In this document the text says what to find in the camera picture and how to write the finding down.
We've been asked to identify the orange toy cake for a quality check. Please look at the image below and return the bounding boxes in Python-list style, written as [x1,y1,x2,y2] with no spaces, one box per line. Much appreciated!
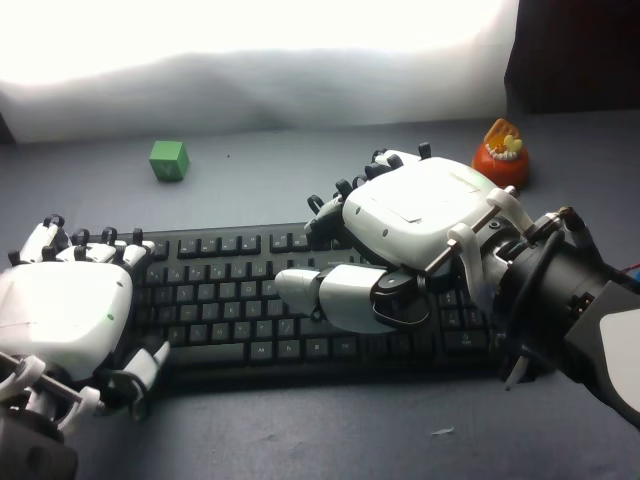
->
[472,117,531,190]

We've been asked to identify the grey tablecloth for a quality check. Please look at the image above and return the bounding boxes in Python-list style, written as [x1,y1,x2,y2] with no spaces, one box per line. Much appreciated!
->
[0,107,640,480]

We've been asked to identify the black computer keyboard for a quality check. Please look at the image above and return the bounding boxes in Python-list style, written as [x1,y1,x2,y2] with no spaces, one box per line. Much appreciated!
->
[117,222,546,389]

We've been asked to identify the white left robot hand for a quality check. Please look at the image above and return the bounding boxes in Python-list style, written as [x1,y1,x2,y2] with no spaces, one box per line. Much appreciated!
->
[0,213,171,421]

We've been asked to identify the green toy cube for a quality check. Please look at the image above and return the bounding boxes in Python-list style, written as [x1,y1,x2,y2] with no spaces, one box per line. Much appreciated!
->
[148,140,191,184]

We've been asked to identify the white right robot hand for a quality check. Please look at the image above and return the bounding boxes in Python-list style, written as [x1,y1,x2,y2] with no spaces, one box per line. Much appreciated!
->
[274,142,502,335]

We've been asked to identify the white backdrop cloth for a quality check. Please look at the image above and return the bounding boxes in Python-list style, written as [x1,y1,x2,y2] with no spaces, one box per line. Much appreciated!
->
[0,0,521,146]

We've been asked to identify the dark backdrop panel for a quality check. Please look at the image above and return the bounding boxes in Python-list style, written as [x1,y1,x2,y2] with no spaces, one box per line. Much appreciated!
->
[503,0,640,117]

